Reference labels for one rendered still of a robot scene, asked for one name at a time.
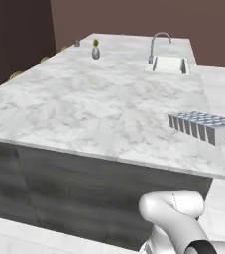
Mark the silver curved tap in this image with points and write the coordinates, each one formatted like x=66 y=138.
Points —
x=152 y=49

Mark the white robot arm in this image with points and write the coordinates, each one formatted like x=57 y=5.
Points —
x=178 y=211

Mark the white inset sink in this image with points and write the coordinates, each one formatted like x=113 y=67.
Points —
x=170 y=64

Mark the small grey cup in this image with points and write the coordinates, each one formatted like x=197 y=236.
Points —
x=77 y=42

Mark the grey ice cube tray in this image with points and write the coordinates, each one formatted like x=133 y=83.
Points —
x=200 y=124

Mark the beige round stool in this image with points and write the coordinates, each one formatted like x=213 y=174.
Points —
x=16 y=75
x=64 y=48
x=44 y=59

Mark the grey wood island cabinet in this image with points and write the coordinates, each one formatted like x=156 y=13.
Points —
x=84 y=191

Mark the grey vase with green plant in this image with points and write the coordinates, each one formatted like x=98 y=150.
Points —
x=96 y=52

